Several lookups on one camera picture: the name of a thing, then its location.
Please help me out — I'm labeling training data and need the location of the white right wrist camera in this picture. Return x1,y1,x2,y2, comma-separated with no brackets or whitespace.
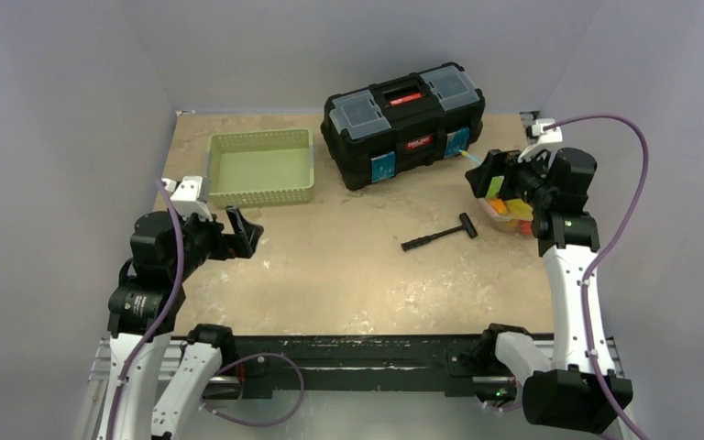
517,118,563,163

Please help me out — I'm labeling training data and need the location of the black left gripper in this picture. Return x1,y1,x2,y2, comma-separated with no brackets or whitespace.
169,203,261,280

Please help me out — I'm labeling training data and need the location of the black rubber mallet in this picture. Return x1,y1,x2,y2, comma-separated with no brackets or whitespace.
401,213,478,252

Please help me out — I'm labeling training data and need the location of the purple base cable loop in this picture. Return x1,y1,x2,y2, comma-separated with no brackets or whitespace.
203,352,306,428

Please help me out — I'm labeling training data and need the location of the clear zip top bag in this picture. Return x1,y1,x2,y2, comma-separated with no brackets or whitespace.
459,149,533,237

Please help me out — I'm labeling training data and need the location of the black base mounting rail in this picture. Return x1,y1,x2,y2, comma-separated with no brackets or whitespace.
203,331,517,405

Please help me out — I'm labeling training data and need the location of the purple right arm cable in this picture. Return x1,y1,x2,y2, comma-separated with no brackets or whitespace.
545,115,651,440

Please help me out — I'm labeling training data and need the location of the orange fake fruit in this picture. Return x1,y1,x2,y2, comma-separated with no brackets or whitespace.
488,198,508,215

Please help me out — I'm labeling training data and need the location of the green perforated plastic basket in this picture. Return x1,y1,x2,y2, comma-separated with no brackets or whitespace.
206,128,314,208

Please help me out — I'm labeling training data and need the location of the red fake tomato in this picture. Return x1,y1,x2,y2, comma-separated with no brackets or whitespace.
517,221,534,237

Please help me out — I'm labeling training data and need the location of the black plastic toolbox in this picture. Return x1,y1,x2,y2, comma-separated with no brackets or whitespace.
320,62,486,191

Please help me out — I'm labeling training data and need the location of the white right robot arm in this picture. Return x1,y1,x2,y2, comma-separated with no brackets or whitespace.
466,148,633,435

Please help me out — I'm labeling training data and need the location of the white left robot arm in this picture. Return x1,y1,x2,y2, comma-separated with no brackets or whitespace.
98,206,264,439

